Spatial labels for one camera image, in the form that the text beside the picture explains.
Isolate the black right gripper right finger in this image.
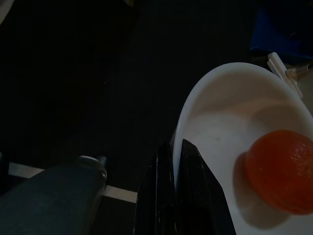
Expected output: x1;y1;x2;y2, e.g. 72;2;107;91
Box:
176;138;237;235

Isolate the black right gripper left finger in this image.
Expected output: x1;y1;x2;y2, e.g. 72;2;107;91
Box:
134;141;176;235

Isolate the orange fruit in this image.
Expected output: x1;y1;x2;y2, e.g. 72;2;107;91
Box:
236;129;313;216

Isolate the white bowl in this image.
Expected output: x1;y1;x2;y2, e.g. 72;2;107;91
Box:
171;62;313;235

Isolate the grey robot right leg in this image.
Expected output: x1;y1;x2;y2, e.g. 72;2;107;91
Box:
0;155;108;235

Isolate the dark blue crate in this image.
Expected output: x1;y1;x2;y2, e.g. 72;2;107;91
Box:
249;7;313;64

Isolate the white plastic bracket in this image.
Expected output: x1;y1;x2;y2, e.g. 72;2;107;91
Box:
267;52;303;98

